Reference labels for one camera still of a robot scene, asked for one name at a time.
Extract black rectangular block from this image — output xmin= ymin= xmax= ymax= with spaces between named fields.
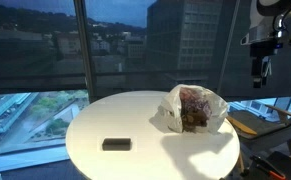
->
xmin=102 ymin=137 xmax=133 ymax=152

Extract white plastic carrier bag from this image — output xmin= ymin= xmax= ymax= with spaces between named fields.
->
xmin=153 ymin=83 xmax=229 ymax=135

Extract grey lounge chair wooden armrests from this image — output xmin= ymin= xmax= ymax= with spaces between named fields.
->
xmin=226 ymin=103 xmax=291 ymax=161

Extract dark window frame post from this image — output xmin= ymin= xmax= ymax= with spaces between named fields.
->
xmin=73 ymin=0 xmax=98 ymax=101

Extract black orange clamp stand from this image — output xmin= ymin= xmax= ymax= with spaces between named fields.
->
xmin=241 ymin=154 xmax=288 ymax=180

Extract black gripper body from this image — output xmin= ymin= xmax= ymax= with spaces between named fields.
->
xmin=249 ymin=39 xmax=279 ymax=59

